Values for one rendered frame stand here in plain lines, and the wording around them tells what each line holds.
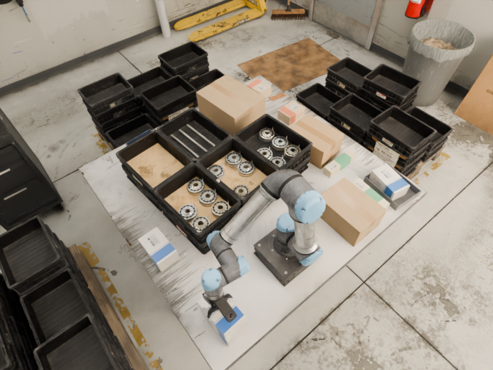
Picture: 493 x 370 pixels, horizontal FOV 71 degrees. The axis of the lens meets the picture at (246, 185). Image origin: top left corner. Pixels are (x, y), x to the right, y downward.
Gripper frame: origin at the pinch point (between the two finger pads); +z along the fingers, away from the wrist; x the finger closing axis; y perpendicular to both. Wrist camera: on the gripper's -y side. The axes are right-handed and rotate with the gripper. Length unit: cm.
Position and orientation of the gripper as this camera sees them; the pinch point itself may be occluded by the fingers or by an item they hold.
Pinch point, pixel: (221, 311)
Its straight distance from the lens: 166.7
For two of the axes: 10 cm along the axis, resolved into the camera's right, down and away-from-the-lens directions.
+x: -7.4, 5.4, -3.9
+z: 0.3, 6.1, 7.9
